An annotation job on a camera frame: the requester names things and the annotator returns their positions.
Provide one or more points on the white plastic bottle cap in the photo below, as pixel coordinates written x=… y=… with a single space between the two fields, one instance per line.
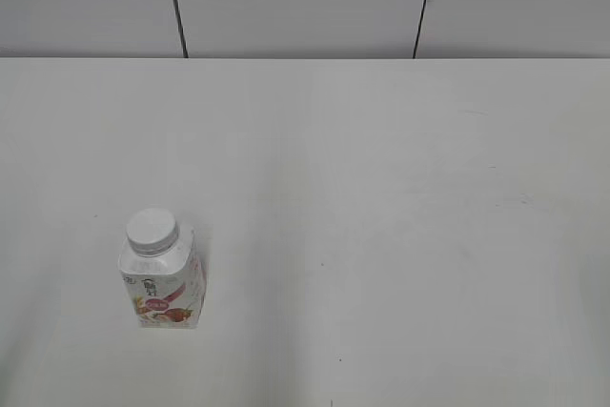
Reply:
x=152 y=231

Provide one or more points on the white yili changqing yogurt bottle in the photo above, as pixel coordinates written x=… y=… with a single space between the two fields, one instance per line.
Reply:
x=167 y=290

